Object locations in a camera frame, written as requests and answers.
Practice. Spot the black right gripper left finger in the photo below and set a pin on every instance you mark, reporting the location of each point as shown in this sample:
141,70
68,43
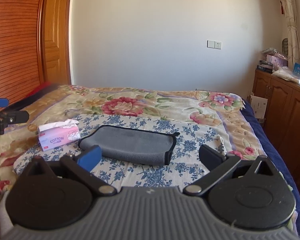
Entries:
77,168

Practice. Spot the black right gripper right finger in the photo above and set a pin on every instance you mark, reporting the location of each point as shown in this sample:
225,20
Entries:
229,175

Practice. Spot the purple and grey towel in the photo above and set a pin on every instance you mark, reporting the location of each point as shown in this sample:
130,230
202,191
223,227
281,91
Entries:
132,145

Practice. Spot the floral beige bed blanket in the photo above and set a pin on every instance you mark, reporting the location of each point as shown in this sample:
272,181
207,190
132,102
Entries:
37,207

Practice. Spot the pink cotton tissue pack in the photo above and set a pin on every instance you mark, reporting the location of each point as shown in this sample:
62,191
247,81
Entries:
57,134

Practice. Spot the white paper beside cabinet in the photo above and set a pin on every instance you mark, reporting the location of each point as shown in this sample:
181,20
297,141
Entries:
259,106

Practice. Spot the brown wooden cabinet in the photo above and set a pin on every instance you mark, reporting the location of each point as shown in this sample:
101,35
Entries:
282,117

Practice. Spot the dark blue bed sheet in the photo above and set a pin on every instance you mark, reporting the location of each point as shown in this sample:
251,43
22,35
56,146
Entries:
272,153

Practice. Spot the wooden slatted headboard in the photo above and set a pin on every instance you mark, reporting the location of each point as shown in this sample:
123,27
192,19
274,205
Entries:
19,70

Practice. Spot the wooden door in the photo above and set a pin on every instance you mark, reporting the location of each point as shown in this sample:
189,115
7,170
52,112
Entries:
53,38

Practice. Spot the black book on cabinet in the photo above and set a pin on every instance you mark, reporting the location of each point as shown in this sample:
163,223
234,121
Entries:
265,66

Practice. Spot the white plastic bag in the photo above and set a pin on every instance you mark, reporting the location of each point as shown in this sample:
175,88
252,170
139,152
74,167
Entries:
286,74

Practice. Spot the pink box on cabinet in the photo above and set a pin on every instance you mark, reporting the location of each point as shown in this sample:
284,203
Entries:
276,61

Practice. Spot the patterned beige curtain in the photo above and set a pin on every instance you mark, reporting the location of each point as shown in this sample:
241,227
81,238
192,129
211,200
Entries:
290,12

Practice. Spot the white wall socket switch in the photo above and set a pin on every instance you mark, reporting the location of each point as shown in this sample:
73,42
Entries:
214,44

